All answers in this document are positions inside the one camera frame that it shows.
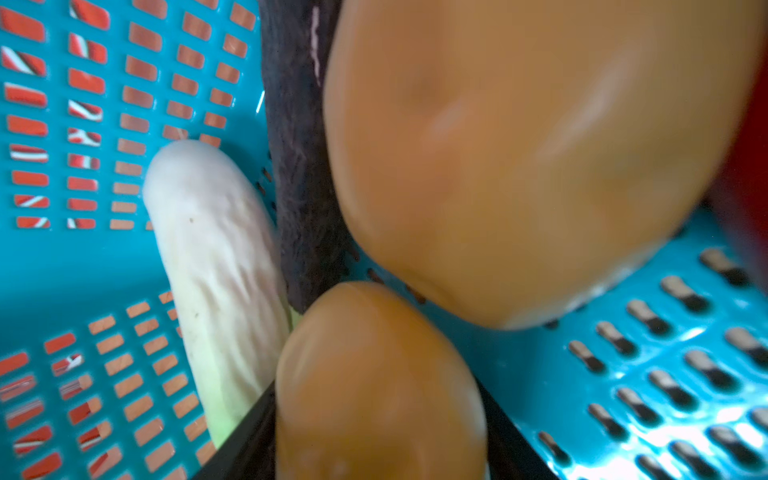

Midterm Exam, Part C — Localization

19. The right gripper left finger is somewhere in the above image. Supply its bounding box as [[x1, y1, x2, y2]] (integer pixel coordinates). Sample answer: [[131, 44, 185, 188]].
[[192, 383, 276, 480]]

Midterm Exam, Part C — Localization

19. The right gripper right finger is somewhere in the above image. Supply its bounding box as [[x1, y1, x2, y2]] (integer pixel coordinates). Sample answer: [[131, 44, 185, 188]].
[[476, 380, 558, 480]]

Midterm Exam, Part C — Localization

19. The yellow potato toy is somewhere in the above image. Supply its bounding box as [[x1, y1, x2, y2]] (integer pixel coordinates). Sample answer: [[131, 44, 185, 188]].
[[324, 1, 767, 329], [275, 282, 488, 479]]

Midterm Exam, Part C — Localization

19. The white radish toy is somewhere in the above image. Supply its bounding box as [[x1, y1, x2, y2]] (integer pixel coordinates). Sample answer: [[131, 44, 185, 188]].
[[143, 140, 291, 447]]

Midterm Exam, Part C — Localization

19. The dark eggplant toy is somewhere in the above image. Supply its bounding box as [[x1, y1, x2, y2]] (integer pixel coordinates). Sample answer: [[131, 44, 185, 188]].
[[259, 0, 351, 314]]

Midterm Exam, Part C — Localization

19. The red yellow mango toy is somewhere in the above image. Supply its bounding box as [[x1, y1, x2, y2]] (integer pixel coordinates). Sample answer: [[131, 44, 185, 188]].
[[709, 57, 767, 291]]

